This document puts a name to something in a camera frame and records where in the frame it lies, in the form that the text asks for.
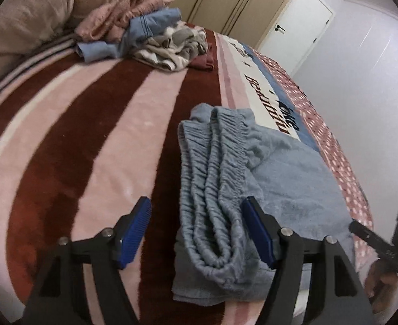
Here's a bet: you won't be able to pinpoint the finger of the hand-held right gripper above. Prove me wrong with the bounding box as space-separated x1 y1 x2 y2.
350 221 398 275

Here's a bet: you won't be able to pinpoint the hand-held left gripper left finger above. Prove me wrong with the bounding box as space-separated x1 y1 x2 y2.
21 196 152 325

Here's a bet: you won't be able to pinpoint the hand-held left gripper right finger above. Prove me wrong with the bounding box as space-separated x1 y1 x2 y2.
241 196 376 325

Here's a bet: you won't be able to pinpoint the blue-grey pants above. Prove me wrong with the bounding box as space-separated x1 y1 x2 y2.
172 103 357 303

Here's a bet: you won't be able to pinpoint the person's right hand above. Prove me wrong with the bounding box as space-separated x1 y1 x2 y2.
363 258 398 314

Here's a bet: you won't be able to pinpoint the striped and dotted printed blanket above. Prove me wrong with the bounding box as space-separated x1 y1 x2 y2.
0 24 376 325

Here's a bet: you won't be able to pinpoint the maroon garment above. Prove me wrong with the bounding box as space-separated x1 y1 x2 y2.
187 42 216 72

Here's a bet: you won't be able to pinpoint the grey and white patterned garment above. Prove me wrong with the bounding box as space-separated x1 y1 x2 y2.
131 22 209 72

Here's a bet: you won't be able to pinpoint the striped bed sheet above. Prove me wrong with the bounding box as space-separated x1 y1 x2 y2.
0 34 79 109

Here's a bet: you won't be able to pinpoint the blue garment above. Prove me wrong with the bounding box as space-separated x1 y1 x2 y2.
75 8 182 63

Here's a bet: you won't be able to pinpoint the white door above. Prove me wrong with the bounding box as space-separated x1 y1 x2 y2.
258 0 334 75

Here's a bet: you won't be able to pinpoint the pink fuzzy garment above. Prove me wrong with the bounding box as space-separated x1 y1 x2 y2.
74 0 152 41

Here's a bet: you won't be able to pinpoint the beige wooden wardrobe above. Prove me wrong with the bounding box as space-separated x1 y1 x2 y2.
163 0 304 46

